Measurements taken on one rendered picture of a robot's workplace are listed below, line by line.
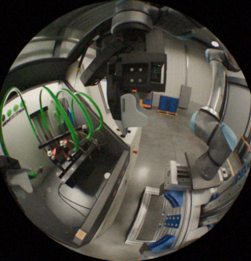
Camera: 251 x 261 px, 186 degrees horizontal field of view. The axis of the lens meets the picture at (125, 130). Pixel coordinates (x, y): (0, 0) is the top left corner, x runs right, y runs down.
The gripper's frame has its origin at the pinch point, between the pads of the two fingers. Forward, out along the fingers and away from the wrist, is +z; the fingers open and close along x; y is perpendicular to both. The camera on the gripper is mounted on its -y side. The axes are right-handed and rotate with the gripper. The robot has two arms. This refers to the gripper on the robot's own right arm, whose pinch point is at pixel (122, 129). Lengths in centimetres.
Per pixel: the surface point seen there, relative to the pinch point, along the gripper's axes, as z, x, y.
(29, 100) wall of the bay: -14, -8, -57
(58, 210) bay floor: 40, -37, -28
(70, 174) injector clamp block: 24.9, -11.3, -24.7
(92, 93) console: -6.2, 27.8, -32.7
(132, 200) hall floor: 123, 5, 10
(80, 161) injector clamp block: 24.8, -1.9, -25.1
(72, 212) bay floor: 40, -30, -20
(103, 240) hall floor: 123, -77, -3
